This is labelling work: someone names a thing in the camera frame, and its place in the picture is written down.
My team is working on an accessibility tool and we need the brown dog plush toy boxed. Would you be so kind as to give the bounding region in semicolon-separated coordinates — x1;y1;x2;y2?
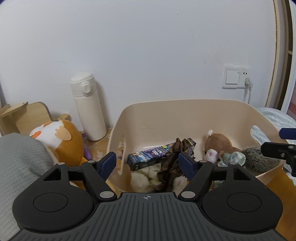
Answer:
203;130;246;167

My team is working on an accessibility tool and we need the grey hedgehog plush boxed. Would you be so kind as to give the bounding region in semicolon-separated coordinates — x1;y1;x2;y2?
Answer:
242;146;280;176

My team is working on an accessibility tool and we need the dark long snack box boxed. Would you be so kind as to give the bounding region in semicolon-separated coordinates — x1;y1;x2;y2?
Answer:
126;138;196;171

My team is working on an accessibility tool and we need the white fluffy plush toy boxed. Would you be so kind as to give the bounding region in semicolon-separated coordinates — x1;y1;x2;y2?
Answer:
130;163;188;195

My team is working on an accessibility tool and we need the dark brown wrapper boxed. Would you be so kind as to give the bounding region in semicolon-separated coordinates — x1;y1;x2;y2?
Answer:
156;138;194;195

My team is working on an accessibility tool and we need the orange white corgi plush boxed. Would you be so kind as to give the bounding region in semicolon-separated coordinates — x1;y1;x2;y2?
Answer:
29;120;87;167

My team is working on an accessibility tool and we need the beige plastic storage bin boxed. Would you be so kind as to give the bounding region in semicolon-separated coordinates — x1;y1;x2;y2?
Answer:
107;99;286;192

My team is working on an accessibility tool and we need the grey cream plush pillow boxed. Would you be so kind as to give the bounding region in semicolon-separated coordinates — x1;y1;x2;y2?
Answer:
1;133;54;240

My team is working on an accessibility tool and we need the white thermos bottle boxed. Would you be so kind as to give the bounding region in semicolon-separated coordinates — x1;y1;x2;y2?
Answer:
70;72;107;141

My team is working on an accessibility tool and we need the white plug and cable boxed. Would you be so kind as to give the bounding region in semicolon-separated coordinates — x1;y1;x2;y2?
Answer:
242;77;253;104

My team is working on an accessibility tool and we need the white wall switch socket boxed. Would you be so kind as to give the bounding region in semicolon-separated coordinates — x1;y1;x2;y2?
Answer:
222;65;250;89

